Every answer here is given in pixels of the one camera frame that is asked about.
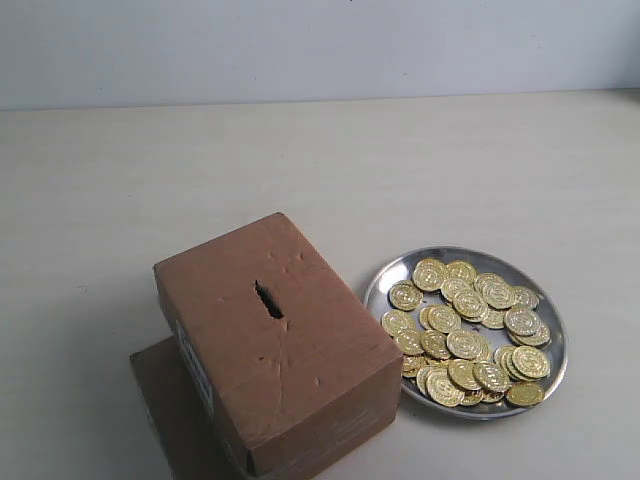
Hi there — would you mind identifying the brown cardboard box with slot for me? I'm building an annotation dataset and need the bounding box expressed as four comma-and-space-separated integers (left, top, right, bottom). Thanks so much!
130, 213, 402, 479

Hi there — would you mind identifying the gold coin centre plate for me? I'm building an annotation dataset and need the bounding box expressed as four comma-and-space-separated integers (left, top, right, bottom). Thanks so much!
446, 330, 491, 362

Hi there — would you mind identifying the round silver metal plate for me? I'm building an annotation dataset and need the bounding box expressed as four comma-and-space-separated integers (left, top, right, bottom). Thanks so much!
363, 246, 568, 420

